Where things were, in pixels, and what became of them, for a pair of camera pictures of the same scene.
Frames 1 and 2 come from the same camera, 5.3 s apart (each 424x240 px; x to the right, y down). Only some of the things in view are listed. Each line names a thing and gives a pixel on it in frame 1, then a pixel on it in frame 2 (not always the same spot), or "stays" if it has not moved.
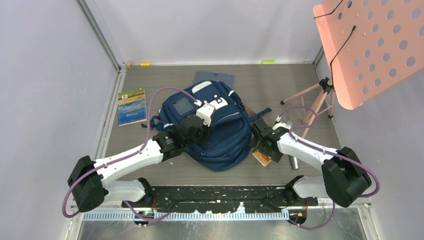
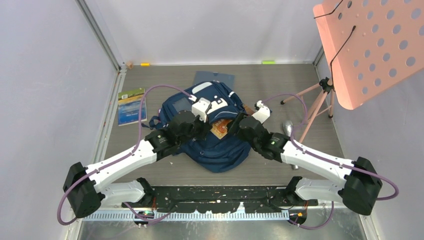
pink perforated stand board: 374,46 stays
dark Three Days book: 249,111 stays
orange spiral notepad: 264,159 to 219,127
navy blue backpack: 229,144 stays
